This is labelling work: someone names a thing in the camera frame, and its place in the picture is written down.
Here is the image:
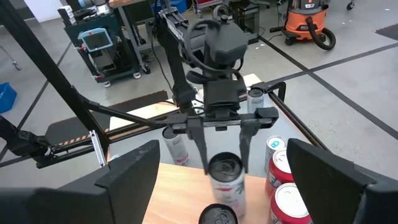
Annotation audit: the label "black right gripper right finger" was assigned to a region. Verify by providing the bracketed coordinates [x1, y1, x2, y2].
[285, 138, 398, 224]

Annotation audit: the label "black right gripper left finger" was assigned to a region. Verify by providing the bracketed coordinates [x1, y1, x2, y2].
[0, 139, 161, 224]

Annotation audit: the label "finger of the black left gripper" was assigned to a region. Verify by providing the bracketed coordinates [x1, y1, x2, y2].
[186, 118, 210, 175]
[239, 119, 262, 174]

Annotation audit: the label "white Celsius can red print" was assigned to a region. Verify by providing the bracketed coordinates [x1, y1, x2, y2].
[198, 203, 239, 224]
[161, 126, 190, 167]

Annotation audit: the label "orange Fanta soda can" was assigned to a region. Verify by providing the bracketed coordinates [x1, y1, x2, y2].
[267, 182, 313, 224]
[264, 147, 295, 197]

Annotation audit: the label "white can with green leaf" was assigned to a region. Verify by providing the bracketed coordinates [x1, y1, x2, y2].
[207, 151, 247, 218]

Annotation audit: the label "silver can blue tab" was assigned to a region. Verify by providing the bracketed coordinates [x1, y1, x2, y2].
[264, 135, 287, 174]

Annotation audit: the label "black mat hazard stripes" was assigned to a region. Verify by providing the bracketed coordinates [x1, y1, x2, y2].
[45, 90, 169, 147]

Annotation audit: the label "orange shop vacuum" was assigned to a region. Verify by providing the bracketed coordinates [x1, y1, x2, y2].
[269, 0, 337, 51]

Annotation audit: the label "dark equipment cart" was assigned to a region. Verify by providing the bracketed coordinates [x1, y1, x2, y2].
[63, 14, 144, 88]

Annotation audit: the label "blue floor bin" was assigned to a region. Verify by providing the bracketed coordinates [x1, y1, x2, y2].
[0, 82, 19, 115]

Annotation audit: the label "light blue control tablet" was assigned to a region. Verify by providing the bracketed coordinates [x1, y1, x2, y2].
[77, 27, 114, 53]

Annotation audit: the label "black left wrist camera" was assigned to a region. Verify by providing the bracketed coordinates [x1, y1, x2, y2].
[203, 21, 249, 71]

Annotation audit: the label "wooden shelf black metal frame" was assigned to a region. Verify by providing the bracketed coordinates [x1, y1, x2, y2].
[141, 162, 271, 224]

